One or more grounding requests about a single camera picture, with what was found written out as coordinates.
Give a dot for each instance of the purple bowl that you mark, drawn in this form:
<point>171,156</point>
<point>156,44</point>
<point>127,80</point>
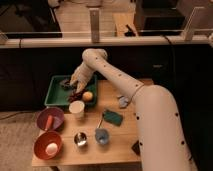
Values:
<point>58,118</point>

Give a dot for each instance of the small metal cup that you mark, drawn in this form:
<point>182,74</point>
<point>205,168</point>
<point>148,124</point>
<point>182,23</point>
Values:
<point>80,139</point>

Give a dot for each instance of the green sponge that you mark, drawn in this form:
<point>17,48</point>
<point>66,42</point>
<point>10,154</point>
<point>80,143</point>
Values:
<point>112,117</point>

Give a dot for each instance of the black rectangular block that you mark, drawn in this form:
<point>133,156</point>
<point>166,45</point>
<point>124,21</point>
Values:
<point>135,148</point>

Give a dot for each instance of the white egg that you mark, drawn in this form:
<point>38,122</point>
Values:
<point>51,148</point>

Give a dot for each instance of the white horizontal rail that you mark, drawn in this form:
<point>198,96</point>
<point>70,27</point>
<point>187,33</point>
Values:
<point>82,42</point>

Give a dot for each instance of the white vertical post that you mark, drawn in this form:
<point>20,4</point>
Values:
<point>94,22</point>

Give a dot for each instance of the orange apple fruit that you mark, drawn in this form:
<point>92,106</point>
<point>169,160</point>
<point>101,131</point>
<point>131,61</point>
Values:
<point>87,96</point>

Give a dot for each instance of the blue plastic cup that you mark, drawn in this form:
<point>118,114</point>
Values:
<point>102,136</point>

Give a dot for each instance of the red bowl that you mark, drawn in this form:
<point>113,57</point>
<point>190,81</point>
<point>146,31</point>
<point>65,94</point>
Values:
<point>43,141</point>

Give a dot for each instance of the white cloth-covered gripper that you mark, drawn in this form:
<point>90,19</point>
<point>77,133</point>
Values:
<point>81,76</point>

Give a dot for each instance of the white paper cup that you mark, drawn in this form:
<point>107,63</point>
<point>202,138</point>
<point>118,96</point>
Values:
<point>77,109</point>

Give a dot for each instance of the orange carrot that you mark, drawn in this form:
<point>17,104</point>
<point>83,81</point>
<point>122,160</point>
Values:
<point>49,122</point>

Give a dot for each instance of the white slanted post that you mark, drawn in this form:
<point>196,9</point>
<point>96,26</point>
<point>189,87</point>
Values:
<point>192,23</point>

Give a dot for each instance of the dark eggplant toy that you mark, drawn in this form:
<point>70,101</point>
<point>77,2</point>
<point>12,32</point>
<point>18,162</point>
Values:
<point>65,84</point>

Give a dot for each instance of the green plastic tray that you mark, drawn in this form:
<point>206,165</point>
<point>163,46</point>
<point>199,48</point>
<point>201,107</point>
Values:
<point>57,96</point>

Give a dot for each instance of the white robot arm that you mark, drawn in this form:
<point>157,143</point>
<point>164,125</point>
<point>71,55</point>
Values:
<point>162,143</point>

